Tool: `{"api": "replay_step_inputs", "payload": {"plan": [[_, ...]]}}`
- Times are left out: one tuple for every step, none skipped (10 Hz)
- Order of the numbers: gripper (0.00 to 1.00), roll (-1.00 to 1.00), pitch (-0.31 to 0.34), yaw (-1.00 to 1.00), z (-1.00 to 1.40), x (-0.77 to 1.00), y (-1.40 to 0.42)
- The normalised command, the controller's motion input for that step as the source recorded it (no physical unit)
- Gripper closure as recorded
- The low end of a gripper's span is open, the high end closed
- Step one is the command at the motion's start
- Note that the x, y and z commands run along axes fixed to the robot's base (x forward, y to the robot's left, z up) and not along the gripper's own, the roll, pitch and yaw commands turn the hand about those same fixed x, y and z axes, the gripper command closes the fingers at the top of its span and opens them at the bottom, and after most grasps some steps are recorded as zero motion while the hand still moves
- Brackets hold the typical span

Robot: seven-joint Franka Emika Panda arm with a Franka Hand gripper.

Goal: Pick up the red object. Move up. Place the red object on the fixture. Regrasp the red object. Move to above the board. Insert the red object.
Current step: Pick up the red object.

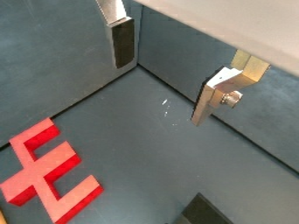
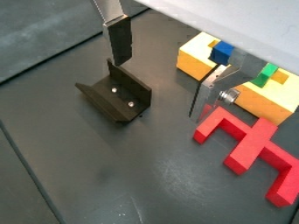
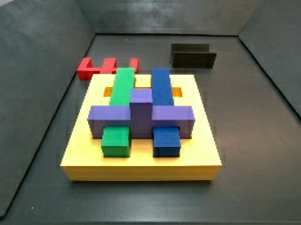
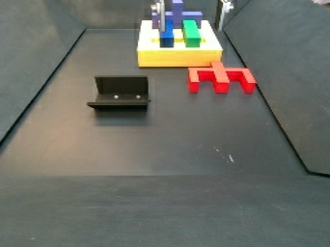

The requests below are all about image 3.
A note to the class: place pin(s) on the red cross block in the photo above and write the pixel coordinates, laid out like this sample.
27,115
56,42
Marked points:
86,70

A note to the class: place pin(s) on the yellow base board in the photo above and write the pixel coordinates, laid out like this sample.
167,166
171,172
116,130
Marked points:
197,163

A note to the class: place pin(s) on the purple cross block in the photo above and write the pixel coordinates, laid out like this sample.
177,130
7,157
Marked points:
140,116

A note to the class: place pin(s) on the blue long block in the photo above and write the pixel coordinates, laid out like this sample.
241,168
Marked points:
166,143

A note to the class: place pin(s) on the green long block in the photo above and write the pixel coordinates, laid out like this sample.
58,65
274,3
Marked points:
116,137

